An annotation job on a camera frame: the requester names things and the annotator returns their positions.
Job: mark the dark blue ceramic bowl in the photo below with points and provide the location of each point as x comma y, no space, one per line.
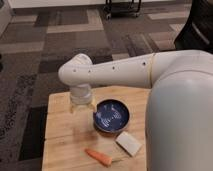
111,116

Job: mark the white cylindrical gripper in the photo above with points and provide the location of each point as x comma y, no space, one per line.
80,92

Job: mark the orange carrot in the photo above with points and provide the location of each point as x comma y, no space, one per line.
101,157

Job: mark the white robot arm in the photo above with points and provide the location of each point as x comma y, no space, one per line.
179,111

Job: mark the black office chair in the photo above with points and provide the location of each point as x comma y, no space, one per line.
197,33

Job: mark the white rectangular sponge block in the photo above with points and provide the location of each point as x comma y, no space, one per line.
129,143

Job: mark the black rolling cart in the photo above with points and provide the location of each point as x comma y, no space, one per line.
122,8

